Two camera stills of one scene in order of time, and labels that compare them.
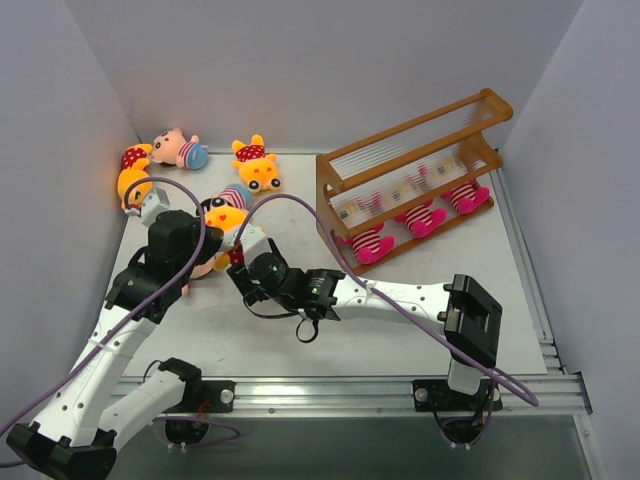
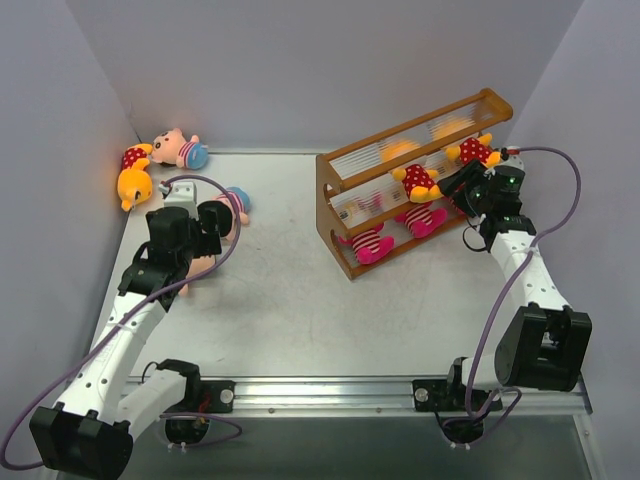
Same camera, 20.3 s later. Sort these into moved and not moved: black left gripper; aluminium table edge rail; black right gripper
Moved: black right gripper
Not moved: aluminium table edge rail; black left gripper
